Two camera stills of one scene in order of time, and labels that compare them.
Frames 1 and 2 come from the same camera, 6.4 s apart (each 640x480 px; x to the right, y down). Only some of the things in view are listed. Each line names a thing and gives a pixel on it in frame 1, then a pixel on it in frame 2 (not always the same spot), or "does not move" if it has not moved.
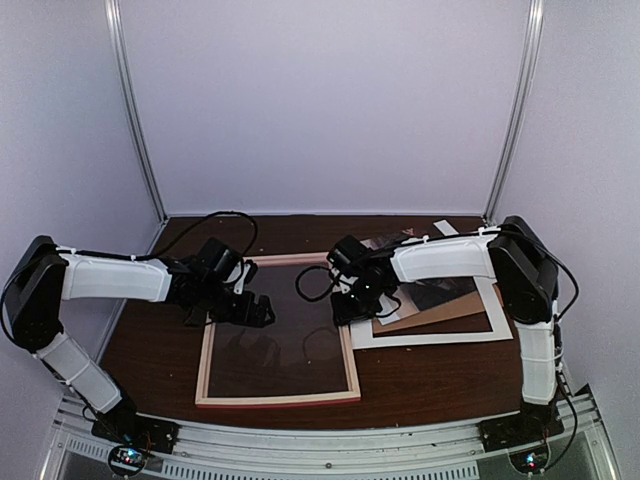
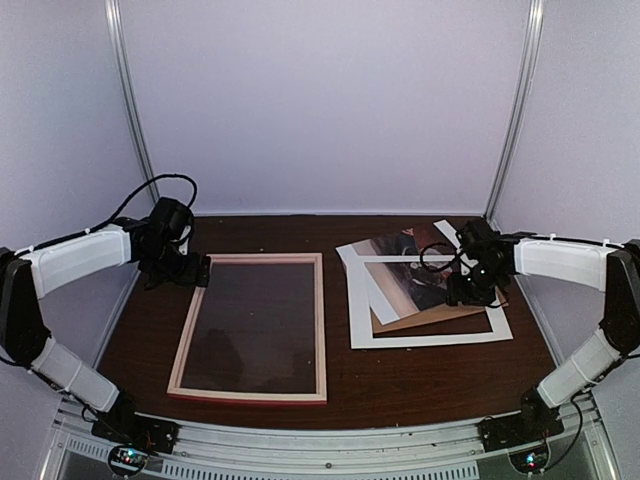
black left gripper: [259, 312] -> [190, 277]
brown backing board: [461, 306] does not move
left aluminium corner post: [115, 28] does not move
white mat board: [363, 336] does not move
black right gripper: [341, 310] -> [457, 294]
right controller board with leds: [530, 460] does not move
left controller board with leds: [127, 460] does not move
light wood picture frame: [203, 390] -> [320, 396]
